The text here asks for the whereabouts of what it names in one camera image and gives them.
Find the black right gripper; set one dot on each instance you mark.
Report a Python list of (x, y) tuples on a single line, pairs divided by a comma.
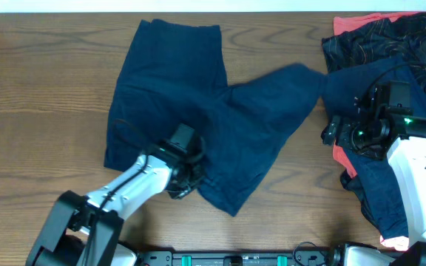
[(347, 125)]

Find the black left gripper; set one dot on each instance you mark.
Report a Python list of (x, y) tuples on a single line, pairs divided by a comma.
[(197, 164)]

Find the navy blue shorts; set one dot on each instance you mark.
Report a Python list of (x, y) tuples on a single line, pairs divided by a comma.
[(175, 74)]

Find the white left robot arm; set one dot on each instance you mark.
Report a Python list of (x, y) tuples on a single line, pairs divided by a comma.
[(84, 230)]

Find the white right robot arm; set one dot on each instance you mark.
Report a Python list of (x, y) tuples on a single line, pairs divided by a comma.
[(401, 140)]

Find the blue garment in pile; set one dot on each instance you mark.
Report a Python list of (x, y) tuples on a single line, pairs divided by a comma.
[(375, 183)]

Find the black striped garment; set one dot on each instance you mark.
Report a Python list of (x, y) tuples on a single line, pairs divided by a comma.
[(384, 42)]

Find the coral pink garment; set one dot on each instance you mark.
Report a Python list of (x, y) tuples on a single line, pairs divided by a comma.
[(340, 26)]

